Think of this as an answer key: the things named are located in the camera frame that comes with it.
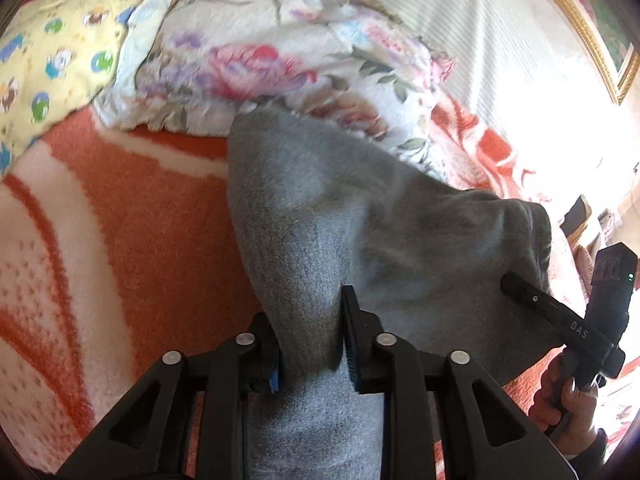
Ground floral pillow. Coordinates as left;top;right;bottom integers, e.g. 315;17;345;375
93;0;452;172

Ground yellow cartoon pillow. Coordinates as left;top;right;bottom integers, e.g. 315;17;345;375
1;0;143;174

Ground gold picture frame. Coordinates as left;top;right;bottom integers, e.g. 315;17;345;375
552;0;639;105

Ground right hand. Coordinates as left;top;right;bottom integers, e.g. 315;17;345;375
528;354;598;455

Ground grey pants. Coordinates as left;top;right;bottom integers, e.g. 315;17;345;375
228;106;553;479

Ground pink quilted jacket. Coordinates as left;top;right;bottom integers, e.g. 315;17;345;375
573;245;594;295

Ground orange white blanket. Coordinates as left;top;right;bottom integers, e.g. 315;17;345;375
1;108;588;474

